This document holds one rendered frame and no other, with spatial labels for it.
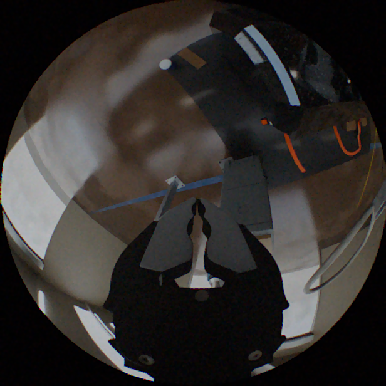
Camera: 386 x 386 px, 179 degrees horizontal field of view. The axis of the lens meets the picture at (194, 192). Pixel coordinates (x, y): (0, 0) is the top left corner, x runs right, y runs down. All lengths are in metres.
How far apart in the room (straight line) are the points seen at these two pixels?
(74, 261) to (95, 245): 1.37
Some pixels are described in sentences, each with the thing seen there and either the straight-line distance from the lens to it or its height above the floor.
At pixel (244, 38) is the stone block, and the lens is 0.53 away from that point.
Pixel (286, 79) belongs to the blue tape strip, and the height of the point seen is 0.81.
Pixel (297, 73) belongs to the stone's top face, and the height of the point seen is 0.83.
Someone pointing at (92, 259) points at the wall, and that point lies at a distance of 6.45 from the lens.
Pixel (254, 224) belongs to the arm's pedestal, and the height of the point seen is 0.79.
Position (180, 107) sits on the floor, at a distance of 1.35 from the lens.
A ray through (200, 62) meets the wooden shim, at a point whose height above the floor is 0.03.
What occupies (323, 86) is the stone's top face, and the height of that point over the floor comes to 0.83.
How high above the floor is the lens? 1.25
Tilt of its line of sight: 41 degrees down
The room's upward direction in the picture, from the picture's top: 164 degrees counter-clockwise
